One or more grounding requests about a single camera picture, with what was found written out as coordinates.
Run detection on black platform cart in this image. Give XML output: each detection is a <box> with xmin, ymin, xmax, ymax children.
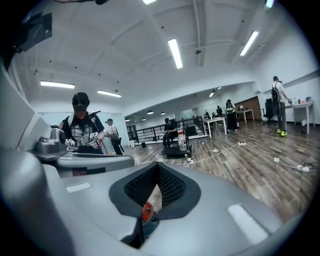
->
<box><xmin>159</xmin><ymin>144</ymin><xmax>194</xmax><ymax>159</ymax></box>

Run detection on black office chair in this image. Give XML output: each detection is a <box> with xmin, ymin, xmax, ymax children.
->
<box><xmin>261</xmin><ymin>98</ymin><xmax>276</xmax><ymax>127</ymax></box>

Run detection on white cable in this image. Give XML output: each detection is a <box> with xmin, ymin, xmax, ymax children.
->
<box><xmin>192</xmin><ymin>142</ymin><xmax>241</xmax><ymax>164</ymax></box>

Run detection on clear water bottle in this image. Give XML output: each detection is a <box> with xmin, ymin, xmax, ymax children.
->
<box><xmin>177</xmin><ymin>131</ymin><xmax>188</xmax><ymax>152</ymax></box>

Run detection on teal vacuum cleaner red lid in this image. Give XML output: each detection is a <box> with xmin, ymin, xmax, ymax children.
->
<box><xmin>139</xmin><ymin>201</ymin><xmax>161</xmax><ymax>238</ymax></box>

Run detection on black metal railing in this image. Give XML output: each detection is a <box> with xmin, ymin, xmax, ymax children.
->
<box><xmin>126</xmin><ymin>116</ymin><xmax>210</xmax><ymax>146</ymax></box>

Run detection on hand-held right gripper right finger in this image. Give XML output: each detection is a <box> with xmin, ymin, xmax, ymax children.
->
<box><xmin>143</xmin><ymin>161</ymin><xmax>284</xmax><ymax>256</ymax></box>

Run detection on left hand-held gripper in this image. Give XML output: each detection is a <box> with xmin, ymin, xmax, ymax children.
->
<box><xmin>32</xmin><ymin>123</ymin><xmax>136</xmax><ymax>176</ymax></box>

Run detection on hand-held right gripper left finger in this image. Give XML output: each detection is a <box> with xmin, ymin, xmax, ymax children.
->
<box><xmin>61</xmin><ymin>161</ymin><xmax>159</xmax><ymax>242</ymax></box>

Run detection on white table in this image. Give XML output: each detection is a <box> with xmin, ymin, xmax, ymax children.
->
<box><xmin>237</xmin><ymin>108</ymin><xmax>256</xmax><ymax>124</ymax></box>
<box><xmin>284</xmin><ymin>100</ymin><xmax>316</xmax><ymax>135</ymax></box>
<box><xmin>202</xmin><ymin>116</ymin><xmax>229</xmax><ymax>140</ymax></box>

